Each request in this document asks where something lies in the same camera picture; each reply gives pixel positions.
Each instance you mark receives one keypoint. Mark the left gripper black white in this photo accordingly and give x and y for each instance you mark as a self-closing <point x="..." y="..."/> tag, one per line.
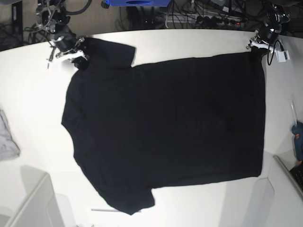
<point x="266" y="38"/>

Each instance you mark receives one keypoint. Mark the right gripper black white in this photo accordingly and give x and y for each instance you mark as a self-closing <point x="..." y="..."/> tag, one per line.
<point x="71" y="48"/>

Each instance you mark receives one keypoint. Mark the black T-shirt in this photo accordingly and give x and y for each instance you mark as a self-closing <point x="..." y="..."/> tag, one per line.
<point x="172" y="123"/>

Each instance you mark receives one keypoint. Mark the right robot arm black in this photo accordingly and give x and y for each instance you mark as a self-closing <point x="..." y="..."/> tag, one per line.
<point x="53" y="18"/>

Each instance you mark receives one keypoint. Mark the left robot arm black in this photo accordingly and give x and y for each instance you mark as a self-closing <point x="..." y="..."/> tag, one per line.
<point x="275" y="15"/>

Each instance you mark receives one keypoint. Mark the clear glue stick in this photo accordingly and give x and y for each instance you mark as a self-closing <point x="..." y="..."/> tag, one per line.
<point x="294" y="116"/>

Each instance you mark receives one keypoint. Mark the blue box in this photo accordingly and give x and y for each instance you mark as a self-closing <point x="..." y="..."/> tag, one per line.
<point x="137" y="3"/>

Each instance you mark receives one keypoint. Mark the black power strip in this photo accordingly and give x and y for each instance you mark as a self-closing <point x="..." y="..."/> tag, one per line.
<point x="206" y="20"/>

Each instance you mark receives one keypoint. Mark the blue glue gun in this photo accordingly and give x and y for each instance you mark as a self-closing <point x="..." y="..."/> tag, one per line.
<point x="297" y="131"/>

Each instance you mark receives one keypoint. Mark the grey cloth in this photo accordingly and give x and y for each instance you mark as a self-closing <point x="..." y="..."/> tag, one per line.
<point x="8" y="148"/>

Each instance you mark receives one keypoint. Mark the white wrist camera left gripper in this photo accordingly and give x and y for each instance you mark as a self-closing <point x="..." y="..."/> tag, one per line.
<point x="282" y="56"/>

